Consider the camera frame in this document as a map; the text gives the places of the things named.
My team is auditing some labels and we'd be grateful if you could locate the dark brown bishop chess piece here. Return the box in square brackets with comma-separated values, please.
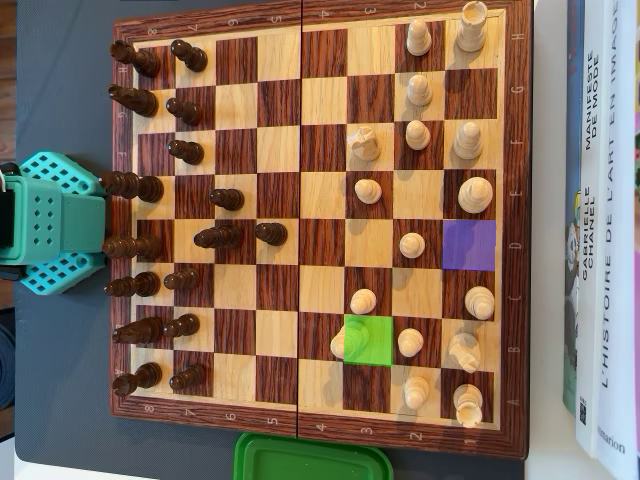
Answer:
[193, 224, 245, 251]
[104, 271, 162, 299]

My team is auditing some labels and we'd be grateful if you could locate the light wood knight chess piece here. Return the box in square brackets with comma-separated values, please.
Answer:
[447, 332, 482, 374]
[347, 124, 382, 162]

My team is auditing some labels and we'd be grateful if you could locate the white art history book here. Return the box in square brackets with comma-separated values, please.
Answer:
[594, 0, 640, 480]

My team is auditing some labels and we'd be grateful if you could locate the white Gabrielle Chanel book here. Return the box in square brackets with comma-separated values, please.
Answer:
[574, 0, 609, 459]

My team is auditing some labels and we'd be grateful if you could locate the dark brown knight chess piece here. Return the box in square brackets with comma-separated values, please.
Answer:
[108, 83, 160, 119]
[111, 316, 165, 346]

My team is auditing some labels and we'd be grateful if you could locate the light wood king chess piece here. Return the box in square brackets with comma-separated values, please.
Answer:
[457, 176, 495, 215]

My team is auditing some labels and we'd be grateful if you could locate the light wood queen chess piece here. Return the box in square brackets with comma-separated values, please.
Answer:
[330, 319, 374, 364]

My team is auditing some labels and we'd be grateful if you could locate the teal perforated robot base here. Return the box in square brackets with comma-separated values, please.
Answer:
[16, 151, 108, 297]

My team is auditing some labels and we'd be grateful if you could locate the dark grey rolled mat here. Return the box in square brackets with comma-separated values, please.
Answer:
[0, 322, 17, 444]

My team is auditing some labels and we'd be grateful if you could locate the dark brown rook chess piece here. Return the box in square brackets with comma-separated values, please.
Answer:
[109, 39, 162, 79]
[112, 361, 164, 399]

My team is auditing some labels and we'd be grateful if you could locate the dark brown queen chess piece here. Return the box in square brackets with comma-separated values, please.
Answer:
[101, 234, 162, 261]

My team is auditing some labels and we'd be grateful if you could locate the green plastic container lid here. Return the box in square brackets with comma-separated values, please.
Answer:
[232, 432, 395, 480]

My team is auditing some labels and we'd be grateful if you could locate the light wood rook chess piece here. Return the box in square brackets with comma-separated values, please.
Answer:
[452, 383, 485, 429]
[455, 0, 489, 54]

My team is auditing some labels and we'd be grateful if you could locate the wooden folding chessboard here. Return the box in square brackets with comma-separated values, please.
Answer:
[108, 0, 532, 461]

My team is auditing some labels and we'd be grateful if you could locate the light wood pawn chess piece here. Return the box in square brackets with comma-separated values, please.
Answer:
[398, 232, 427, 260]
[405, 119, 432, 152]
[403, 375, 432, 409]
[405, 73, 434, 108]
[397, 327, 425, 359]
[354, 178, 383, 205]
[349, 288, 378, 316]
[405, 18, 433, 57]

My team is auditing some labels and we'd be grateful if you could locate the dark brown king chess piece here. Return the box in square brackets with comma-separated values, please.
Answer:
[98, 170, 165, 204]

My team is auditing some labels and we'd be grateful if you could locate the light wood bishop chess piece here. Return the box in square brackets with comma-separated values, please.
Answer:
[452, 121, 485, 161]
[463, 285, 496, 322]

